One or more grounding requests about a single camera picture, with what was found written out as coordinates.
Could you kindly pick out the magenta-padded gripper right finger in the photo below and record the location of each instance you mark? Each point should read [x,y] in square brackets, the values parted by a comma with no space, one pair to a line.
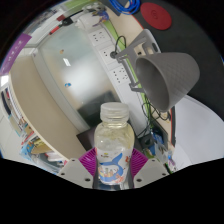
[151,170]

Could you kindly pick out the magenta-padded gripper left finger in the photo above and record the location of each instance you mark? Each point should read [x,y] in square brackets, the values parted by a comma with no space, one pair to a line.
[75,170]

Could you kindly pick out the clear plastic water bottle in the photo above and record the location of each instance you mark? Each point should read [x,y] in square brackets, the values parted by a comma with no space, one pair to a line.
[113,143]

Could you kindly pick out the grey textured cup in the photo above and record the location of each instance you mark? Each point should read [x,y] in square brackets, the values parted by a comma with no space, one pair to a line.
[170,76]

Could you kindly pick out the grey metal laptop stand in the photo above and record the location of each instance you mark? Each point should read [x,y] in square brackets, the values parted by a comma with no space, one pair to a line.
[140,41]

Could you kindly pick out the flat round red coaster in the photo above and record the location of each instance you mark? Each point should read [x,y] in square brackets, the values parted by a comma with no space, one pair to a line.
[156,16]

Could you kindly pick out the white wall socket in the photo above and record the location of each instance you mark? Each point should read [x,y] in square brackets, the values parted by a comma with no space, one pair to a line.
[120,75]
[98,37]
[108,55]

